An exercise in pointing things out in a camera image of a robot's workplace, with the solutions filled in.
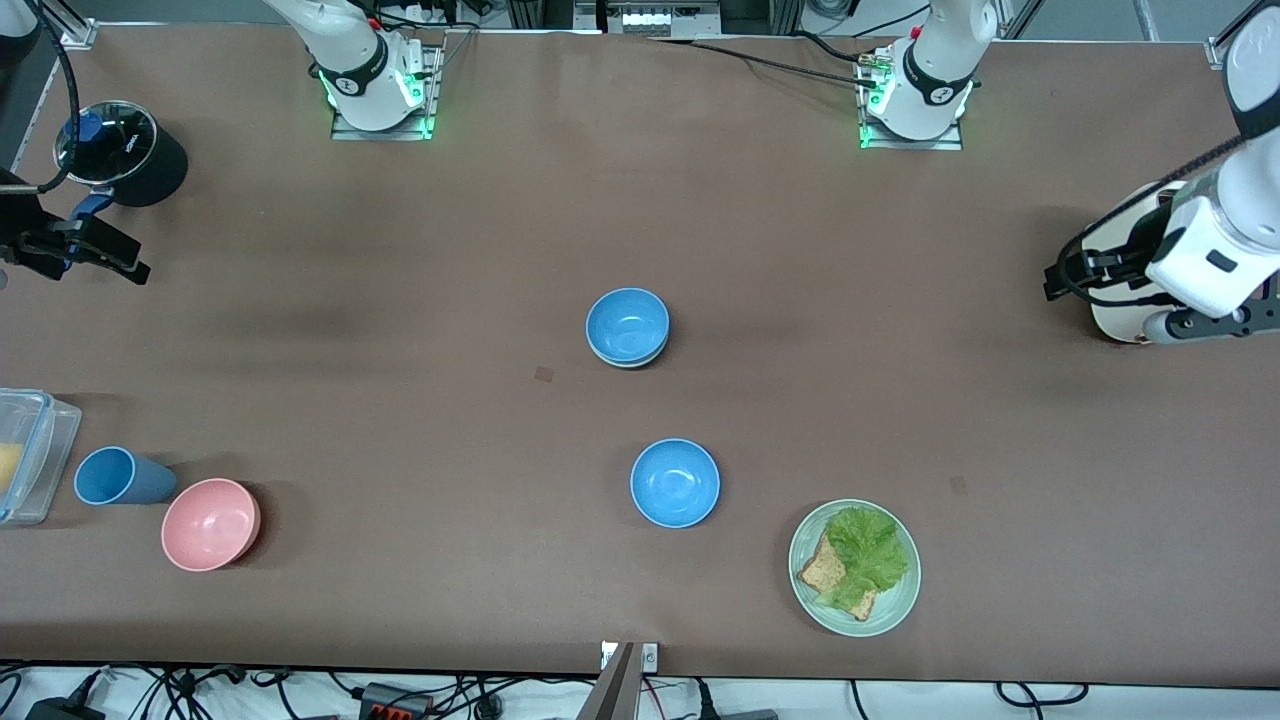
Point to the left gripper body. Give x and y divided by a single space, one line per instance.
1113 256

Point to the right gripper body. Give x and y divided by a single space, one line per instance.
22 244

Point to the blue bowl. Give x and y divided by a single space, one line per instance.
627 325
675 483

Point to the green bowl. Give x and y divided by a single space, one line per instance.
615 364

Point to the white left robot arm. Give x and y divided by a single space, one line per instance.
1255 190

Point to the pink bowl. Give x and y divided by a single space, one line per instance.
208 525

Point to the white countertop appliance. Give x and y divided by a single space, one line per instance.
1125 318

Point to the glass pot lid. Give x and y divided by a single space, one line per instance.
125 140

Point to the clear plastic container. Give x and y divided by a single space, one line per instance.
45 440

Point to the blue cup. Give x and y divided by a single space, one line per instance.
120 478

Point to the yellow food block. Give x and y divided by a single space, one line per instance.
8 468

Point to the green lettuce leaf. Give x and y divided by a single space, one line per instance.
870 550

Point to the green plate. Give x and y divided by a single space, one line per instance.
895 605

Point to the brown bread slice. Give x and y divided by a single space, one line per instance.
822 572

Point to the black power adapter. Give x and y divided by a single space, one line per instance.
65 711

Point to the grey control box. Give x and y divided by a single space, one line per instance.
645 17

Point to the black orange power strip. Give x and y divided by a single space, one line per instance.
395 702

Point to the aluminium corner bracket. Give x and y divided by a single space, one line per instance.
1218 52
80 33

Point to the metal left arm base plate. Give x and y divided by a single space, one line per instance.
915 144

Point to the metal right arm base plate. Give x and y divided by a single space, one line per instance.
432 100

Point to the white metal bracket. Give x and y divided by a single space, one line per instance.
649 657

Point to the grey camera pole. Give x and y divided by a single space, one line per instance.
612 695

